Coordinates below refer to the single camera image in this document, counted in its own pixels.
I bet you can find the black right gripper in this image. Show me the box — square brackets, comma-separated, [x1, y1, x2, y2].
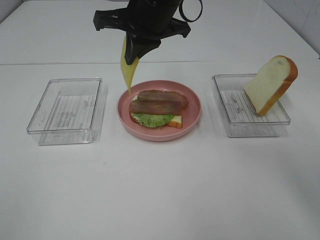
[93, 0, 191, 65]

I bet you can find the yellow cheese slice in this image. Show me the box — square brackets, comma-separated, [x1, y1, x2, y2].
[120, 36, 140, 95]

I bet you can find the bacon strip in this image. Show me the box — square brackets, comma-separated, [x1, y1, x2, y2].
[137, 89, 189, 108]
[128, 100, 184, 115]

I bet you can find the green lettuce leaf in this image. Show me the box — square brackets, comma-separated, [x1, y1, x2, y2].
[130, 113, 175, 128]

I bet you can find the bread slice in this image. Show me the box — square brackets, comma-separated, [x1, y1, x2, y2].
[244, 55, 298, 116]
[129, 95, 186, 129]

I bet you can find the pink round plate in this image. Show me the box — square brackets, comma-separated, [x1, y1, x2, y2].
[117, 80, 202, 142]

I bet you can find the clear left food container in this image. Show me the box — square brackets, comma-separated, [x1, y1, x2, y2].
[26, 77, 108, 146]

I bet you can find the clear food container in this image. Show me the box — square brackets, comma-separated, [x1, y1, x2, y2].
[26, 77, 108, 146]
[212, 73, 291, 138]

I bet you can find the clear right food container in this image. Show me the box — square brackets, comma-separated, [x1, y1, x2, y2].
[212, 73, 291, 138]

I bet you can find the upright bread slice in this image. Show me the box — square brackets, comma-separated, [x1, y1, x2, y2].
[244, 55, 298, 116]

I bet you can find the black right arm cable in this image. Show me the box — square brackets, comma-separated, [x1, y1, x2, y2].
[177, 0, 204, 24]

